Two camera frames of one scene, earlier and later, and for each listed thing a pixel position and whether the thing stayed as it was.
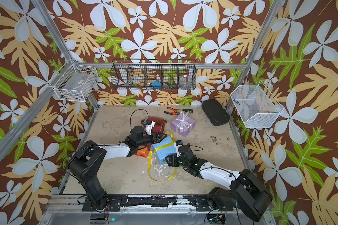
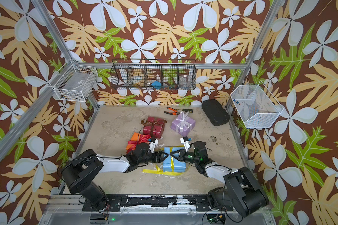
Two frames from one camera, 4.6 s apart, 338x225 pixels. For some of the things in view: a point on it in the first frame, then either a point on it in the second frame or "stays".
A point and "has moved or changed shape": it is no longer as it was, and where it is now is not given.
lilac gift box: (182, 124) stays
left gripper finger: (157, 139) -> (163, 158)
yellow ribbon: (154, 151) -> (161, 171)
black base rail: (115, 202) stays
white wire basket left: (72, 82) stays
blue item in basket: (157, 85) stays
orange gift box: (143, 151) has moved or changed shape
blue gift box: (164, 152) has moved or changed shape
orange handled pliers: (176, 112) stays
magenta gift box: (159, 125) stays
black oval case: (216, 113) stays
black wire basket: (151, 74) stays
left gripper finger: (161, 136) -> (166, 154)
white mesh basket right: (257, 106) stays
